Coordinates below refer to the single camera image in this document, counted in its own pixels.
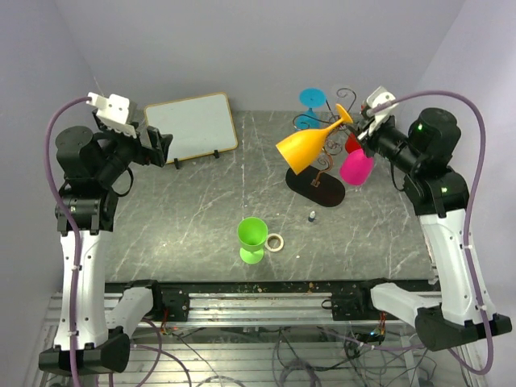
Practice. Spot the magenta plastic wine glass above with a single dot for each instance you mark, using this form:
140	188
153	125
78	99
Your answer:
357	167

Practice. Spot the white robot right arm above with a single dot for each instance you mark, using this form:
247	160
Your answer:
439	196

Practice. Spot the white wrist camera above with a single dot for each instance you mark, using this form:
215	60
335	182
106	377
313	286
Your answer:
377	109
115	112

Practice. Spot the clear wine glass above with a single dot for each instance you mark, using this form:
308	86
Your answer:
333	116

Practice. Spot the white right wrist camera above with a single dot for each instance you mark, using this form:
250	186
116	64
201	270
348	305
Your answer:
377	109

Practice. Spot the aluminium mounting rail frame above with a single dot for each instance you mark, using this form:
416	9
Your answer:
245	333

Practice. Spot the orange plastic wine glass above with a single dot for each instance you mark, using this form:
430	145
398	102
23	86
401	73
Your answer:
302	148

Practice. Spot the white tape roll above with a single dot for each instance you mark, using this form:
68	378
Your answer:
274	242

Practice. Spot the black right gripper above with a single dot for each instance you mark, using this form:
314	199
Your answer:
366	140

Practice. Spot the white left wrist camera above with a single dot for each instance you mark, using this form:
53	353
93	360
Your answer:
115	112

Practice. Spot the green plastic wine glass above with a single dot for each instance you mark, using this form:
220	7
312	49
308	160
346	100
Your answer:
252	233

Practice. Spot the blue plastic wine glass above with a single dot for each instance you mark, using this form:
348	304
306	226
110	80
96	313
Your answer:
311	98

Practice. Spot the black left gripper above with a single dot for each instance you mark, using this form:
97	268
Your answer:
158	142

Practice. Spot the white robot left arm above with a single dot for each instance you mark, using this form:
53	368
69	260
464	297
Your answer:
84	250

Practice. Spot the small framed whiteboard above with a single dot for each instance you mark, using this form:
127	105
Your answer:
200	126

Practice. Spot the red plastic wine glass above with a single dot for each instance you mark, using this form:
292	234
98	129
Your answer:
351	144

